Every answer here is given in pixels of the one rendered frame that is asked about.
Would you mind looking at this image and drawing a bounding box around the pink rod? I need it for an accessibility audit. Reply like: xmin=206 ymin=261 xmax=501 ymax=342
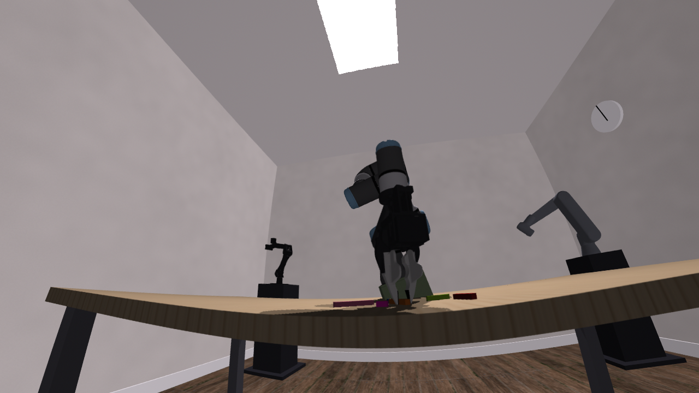
xmin=333 ymin=300 xmax=374 ymax=307

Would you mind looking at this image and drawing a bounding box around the lime green rod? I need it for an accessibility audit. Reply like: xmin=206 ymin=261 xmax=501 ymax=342
xmin=426 ymin=294 xmax=450 ymax=301

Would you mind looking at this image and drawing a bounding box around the red rod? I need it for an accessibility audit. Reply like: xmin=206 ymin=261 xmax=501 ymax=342
xmin=453 ymin=293 xmax=477 ymax=300

